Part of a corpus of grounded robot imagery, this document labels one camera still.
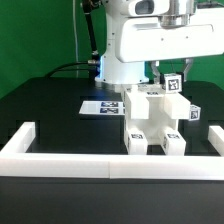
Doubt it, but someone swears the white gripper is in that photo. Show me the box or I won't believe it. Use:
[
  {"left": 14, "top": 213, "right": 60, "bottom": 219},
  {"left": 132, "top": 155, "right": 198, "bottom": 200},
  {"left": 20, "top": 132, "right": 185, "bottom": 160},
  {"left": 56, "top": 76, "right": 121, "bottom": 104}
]
[{"left": 115, "top": 0, "right": 224, "bottom": 84}]

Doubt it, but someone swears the small tag cube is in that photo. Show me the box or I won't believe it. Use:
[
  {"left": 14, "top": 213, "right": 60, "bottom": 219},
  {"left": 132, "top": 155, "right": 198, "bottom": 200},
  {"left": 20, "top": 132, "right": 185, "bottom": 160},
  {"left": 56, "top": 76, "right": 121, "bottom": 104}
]
[
  {"left": 163, "top": 73, "right": 182, "bottom": 93},
  {"left": 189, "top": 104, "right": 201, "bottom": 121}
]

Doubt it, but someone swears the white chair back frame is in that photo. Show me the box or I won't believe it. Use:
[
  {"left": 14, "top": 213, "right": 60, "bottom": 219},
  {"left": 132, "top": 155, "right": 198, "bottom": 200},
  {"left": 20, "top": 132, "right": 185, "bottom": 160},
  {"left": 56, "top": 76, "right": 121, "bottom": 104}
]
[{"left": 121, "top": 84, "right": 190, "bottom": 119}]

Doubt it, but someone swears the white chair seat part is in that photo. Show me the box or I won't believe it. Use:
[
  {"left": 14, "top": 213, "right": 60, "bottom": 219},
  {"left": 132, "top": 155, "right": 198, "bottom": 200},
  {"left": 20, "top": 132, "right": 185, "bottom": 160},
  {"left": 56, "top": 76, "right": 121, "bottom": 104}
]
[{"left": 125, "top": 113, "right": 179, "bottom": 145}]

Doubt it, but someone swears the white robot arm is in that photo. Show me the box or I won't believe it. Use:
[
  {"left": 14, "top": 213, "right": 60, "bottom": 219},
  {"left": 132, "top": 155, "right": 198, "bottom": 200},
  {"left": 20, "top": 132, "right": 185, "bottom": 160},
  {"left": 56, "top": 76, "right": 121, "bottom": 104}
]
[{"left": 82, "top": 0, "right": 224, "bottom": 85}]

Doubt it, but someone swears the white marker sheet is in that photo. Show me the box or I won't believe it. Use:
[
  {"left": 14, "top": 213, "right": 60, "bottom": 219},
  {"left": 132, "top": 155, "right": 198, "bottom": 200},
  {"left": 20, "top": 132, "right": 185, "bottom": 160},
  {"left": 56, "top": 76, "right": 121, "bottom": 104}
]
[{"left": 79, "top": 101, "right": 125, "bottom": 116}]

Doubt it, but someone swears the white U-shaped fence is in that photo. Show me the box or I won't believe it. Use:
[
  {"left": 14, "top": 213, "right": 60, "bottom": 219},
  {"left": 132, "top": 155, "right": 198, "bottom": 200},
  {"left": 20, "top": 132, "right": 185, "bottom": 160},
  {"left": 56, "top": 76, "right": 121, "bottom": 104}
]
[{"left": 0, "top": 122, "right": 224, "bottom": 181}]

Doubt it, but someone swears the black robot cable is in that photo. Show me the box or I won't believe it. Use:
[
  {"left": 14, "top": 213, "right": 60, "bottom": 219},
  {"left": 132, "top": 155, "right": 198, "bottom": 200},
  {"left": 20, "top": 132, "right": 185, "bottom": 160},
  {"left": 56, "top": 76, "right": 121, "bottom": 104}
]
[{"left": 44, "top": 13, "right": 101, "bottom": 79}]

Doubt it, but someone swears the white thin cable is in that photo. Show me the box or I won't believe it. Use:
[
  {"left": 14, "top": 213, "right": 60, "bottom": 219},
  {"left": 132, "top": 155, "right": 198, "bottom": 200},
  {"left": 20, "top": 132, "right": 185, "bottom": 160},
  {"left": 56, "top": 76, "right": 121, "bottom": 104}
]
[{"left": 72, "top": 0, "right": 81, "bottom": 79}]

